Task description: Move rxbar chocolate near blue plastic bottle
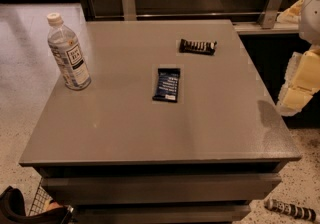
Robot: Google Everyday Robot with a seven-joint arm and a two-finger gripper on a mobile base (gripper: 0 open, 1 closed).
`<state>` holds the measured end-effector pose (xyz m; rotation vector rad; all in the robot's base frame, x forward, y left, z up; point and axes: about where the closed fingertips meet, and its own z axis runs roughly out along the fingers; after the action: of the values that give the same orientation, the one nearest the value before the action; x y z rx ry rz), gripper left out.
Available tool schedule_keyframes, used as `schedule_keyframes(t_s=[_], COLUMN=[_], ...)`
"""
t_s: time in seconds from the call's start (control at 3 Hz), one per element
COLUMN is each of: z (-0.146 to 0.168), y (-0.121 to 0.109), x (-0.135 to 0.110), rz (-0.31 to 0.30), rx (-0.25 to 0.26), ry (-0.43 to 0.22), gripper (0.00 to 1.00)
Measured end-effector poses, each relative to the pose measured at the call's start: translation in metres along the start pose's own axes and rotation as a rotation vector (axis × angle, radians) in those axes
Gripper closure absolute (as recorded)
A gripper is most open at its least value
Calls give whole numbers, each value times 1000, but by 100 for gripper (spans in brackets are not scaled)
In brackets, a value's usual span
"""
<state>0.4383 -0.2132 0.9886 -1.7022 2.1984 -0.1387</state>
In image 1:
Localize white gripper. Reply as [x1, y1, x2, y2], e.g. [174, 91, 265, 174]
[276, 46, 320, 117]

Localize black rxbar chocolate bar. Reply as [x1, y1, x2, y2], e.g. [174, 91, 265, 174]
[179, 39, 217, 56]

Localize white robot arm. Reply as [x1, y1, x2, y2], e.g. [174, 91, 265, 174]
[276, 0, 320, 116]

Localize blue rxbar snack bar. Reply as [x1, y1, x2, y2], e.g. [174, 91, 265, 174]
[152, 68, 180, 103]

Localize clear plastic water bottle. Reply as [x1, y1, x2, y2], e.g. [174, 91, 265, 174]
[47, 13, 91, 90]

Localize snack bar on floor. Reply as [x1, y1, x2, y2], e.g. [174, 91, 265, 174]
[264, 199, 320, 223]

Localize grey drawer cabinet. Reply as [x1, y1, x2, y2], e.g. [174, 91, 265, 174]
[20, 20, 300, 224]

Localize right metal wall bracket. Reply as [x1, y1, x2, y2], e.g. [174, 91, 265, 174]
[258, 0, 283, 29]

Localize metal wall bracket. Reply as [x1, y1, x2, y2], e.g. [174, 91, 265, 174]
[122, 0, 137, 21]
[258, 0, 283, 29]

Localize left metal wall bracket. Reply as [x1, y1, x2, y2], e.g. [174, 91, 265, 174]
[122, 0, 137, 21]

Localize black chair with wire basket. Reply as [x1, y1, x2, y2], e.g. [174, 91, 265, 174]
[1, 178, 74, 224]

